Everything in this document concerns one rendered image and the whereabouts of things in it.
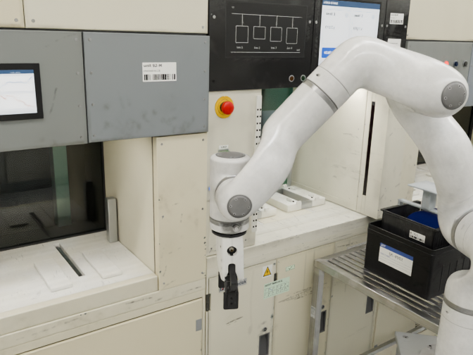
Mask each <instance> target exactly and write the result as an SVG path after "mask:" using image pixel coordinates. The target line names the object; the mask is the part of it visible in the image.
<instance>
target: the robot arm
mask: <svg viewBox="0 0 473 355"><path fill-rule="evenodd" d="M358 89H366V90H368V91H371V92H374V93H375V94H379V95H381V96H384V97H386V101H387V103H388V105H389V108H390V109H391V111H392V113H393V114H394V116H395V117H396V119H397V121H398V122H399V123H400V124H401V126H402V127H403V128H404V130H405V131H406V132H407V133H408V134H409V136H410V137H411V139H412V140H413V142H414V143H415V144H416V146H417V148H418V149H419V150H420V152H421V154H422V155H423V157H424V160H425V162H426V164H427V167H428V169H429V171H430V173H431V176H432V178H433V180H434V184H435V187H436V193H437V200H438V205H437V213H438V222H439V227H440V230H441V233H442V235H443V236H444V238H445V239H446V241H447V242H448V243H449V244H450V245H451V246H453V247H454V248H456V249H457V250H458V251H460V252H461V253H463V254H464V255H465V256H467V257H468V258H470V261H471V267H470V269H469V270H459V271H456V272H454V273H453V274H451V275H450V276H449V278H448V279H447V282H446V287H445V291H444V296H443V304H442V309H441V317H440V323H439V331H438V336H437V341H436V344H429V345H428V346H426V347H425V348H423V350H422V351H421V352H420V355H473V146H472V143H471V142H470V140H469V137H468V136H467V134H466V133H465V131H464V130H463V129H462V128H461V127H460V125H459V124H458V123H457V121H456V120H455V119H454V118H453V117H452V115H454V114H455V113H457V112H458V111H460V110H461V109H462V108H463V106H464V105H465V104H466V102H467V99H468V96H469V87H468V84H467V81H466V79H465V78H464V77H463V76H462V75H461V74H460V73H459V72H458V71H457V70H456V69H454V68H452V67H451V66H449V65H447V64H445V63H443V62H441V61H439V60H436V59H435V58H431V57H429V56H425V55H423V54H419V53H417V52H414V51H410V50H407V49H404V48H401V47H399V46H396V45H393V44H390V43H388V42H385V41H383V40H380V39H377V38H374V37H368V36H356V37H351V38H350V39H347V40H346V41H344V42H342V43H341V44H340V45H339V46H337V48H335V50H333V52H331V53H330V55H328V57H326V59H325V60H323V62H321V64H319V66H318V67H317V68H316V69H315V70H314V71H313V72H312V73H311V74H310V75H309V76H308V77H307V78H306V79H305V80H304V81H303V82H302V83H301V84H300V85H299V86H298V87H297V89H296V90H295V91H294V92H293V93H292V94H291V95H290V96H289V97H288V98H287V99H286V100H285V101H284V103H283V104H282V105H281V106H280V107H279V108H278V109H277V110H276V111H275V112H274V113H273V114H272V115H271V116H270V117H269V118H268V120H267V121H266V123H265V124H264V126H263V131H262V137H261V139H260V143H259V145H258V147H257V149H256V151H255V152H254V154H253V155H252V157H250V156H249V155H247V154H244V153H241V152H236V151H223V152H218V153H216V154H213V155H212V156H211V157H210V219H209V226H210V228H211V231H212V233H213V234H214V235H216V236H217V266H218V269H219V271H218V287H219V288H224V289H225V291H224V292H223V309H224V310H228V309H238V307H239V290H238V279H239V280H243V279H244V243H243V235H245V234H246V231H247V229H248V228H249V217H250V216H252V215H253V214H254V213H255V212H256V211H257V210H258V209H259V208H260V207H261V206H263V205H264V204H265V203H266V202H267V201H268V200H269V199H270V198H271V197H272V195H273V194H274V193H275V192H276V191H277V190H278V189H279V188H280V187H281V186H282V184H283V183H284V181H285V179H286V178H287V177H288V175H289V173H290V171H291V169H292V166H293V164H294V161H295V157H296V154H297V152H298V150H299V149H300V148H301V146H302V145H303V144H304V143H305V142H306V141H307V140H308V139H309V138H310V137H311V136H312V135H313V134H314V133H315V132H316V131H317V130H318V129H319V128H320V127H321V126H322V125H323V124H324V123H325V122H326V121H327V120H328V119H329V118H330V117H331V116H332V115H333V114H334V113H335V112H336V111H337V110H338V109H339V108H340V107H341V106H342V105H343V104H344V103H345V102H346V101H347V100H348V99H349V98H350V97H351V96H352V95H353V94H354V93H355V92H356V91H357V90H358ZM237 277H238V279H237Z"/></svg>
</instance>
